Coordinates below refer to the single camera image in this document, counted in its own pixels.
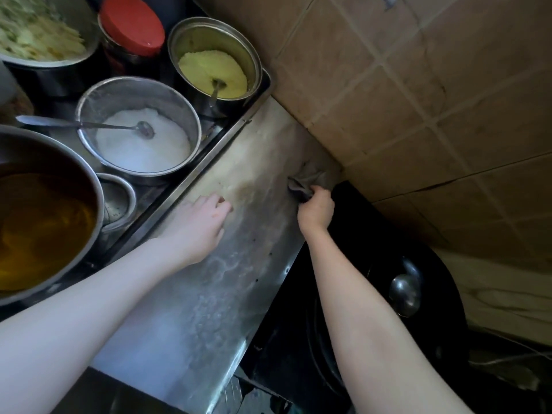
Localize person's right hand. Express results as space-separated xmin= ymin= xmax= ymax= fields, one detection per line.
xmin=296 ymin=185 xmax=336 ymax=240

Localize person's left hand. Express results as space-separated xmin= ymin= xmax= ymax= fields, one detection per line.
xmin=159 ymin=193 xmax=233 ymax=268

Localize dark grey rag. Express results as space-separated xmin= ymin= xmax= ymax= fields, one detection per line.
xmin=287 ymin=170 xmax=331 ymax=203

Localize person's right forearm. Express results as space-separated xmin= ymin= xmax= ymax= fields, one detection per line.
xmin=304 ymin=230 xmax=475 ymax=414

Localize person's left forearm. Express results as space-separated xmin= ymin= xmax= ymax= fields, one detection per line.
xmin=0 ymin=239 xmax=182 ymax=414

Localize dark steel countertop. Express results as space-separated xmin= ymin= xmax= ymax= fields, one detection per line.
xmin=90 ymin=97 xmax=344 ymax=414

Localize steel tray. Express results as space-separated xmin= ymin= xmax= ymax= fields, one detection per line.
xmin=0 ymin=68 xmax=275 ymax=306

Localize black wok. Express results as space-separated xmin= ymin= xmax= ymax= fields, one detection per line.
xmin=246 ymin=181 xmax=469 ymax=414

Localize steel cup with white powder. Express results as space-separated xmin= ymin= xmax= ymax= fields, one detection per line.
xmin=75 ymin=76 xmax=202 ymax=186

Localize steel ladle with round scoop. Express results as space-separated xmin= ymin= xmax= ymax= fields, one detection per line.
xmin=388 ymin=258 xmax=423 ymax=319

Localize small steel spoon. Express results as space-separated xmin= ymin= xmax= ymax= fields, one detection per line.
xmin=209 ymin=78 xmax=227 ymax=113
xmin=16 ymin=115 xmax=155 ymax=140

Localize steel pot with oil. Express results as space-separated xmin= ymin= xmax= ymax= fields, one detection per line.
xmin=0 ymin=124 xmax=138 ymax=306

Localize steel bowl with yellow powder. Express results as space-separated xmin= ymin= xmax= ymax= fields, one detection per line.
xmin=167 ymin=17 xmax=264 ymax=119

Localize small dark bottle red cap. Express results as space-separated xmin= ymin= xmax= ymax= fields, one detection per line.
xmin=98 ymin=0 xmax=166 ymax=78

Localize small steel cup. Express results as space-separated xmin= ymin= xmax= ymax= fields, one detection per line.
xmin=0 ymin=0 xmax=102 ymax=98

